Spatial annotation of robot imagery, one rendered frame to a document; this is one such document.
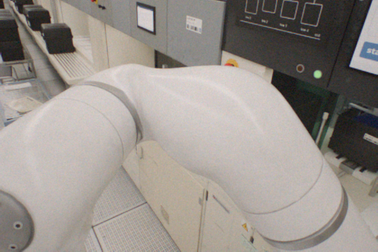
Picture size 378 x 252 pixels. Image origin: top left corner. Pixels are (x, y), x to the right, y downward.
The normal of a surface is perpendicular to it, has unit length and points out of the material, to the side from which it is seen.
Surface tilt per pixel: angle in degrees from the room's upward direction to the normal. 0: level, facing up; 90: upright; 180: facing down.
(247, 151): 78
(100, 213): 0
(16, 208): 67
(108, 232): 0
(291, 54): 90
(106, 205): 0
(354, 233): 58
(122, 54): 90
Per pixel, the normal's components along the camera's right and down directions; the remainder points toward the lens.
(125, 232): 0.05, -0.88
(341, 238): 0.32, 0.07
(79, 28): 0.56, 0.41
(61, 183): 0.70, -0.25
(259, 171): -0.05, 0.32
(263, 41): -0.82, 0.22
